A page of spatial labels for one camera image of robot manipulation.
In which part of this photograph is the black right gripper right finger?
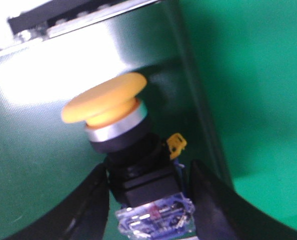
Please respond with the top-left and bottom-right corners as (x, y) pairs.
(189, 160), (297, 240)

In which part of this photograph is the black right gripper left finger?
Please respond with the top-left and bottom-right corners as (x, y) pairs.
(6, 163), (109, 240)

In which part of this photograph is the yellow mushroom push button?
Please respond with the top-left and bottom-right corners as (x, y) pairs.
(61, 72), (195, 240)

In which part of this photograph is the green conveyor belt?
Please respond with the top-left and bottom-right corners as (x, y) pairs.
(0, 0), (232, 240)

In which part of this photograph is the green plastic tray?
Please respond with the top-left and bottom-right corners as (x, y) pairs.
(180, 0), (297, 230)

